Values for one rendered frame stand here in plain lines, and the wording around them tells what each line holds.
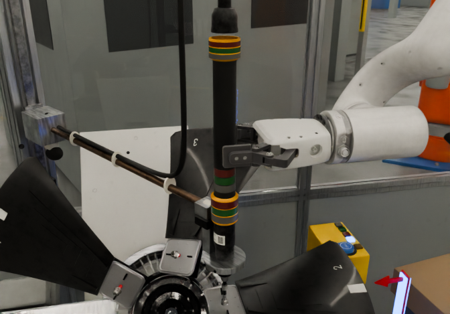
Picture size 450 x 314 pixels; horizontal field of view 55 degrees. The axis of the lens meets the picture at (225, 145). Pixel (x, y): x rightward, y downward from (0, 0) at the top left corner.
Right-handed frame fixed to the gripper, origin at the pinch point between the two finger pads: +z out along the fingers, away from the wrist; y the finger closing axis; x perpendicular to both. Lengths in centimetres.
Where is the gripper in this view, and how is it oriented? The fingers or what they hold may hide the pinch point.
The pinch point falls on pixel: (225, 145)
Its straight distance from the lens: 65.0
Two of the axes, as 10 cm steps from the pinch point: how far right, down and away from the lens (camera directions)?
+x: 0.0, -9.3, -3.7
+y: -2.0, -3.6, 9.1
